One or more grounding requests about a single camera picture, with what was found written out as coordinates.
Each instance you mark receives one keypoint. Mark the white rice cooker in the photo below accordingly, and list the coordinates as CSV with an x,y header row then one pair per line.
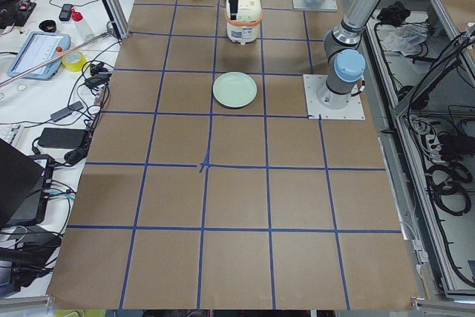
x,y
245,28

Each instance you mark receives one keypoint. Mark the green plate far side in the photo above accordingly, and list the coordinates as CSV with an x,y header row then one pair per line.
x,y
234,89

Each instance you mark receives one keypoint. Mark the metal rod stand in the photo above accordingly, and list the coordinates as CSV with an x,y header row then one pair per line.
x,y
108,33

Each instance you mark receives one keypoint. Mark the red cap squeeze bottle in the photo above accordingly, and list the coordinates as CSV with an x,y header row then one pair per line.
x,y
81,24

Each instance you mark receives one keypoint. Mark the black phone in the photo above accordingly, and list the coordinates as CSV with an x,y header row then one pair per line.
x,y
65,12

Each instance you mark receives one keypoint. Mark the yellow tape roll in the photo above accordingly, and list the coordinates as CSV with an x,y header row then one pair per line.
x,y
74,61

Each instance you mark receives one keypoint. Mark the black round cup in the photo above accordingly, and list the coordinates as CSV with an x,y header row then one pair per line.
x,y
48,26

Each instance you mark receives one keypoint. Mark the blue teach pendant tablet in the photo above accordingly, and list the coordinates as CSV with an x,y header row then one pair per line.
x,y
40,47

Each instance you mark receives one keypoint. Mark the black laptop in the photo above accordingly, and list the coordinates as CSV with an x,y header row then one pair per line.
x,y
24,184

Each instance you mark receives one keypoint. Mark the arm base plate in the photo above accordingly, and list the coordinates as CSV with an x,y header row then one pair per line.
x,y
315,5
322,104

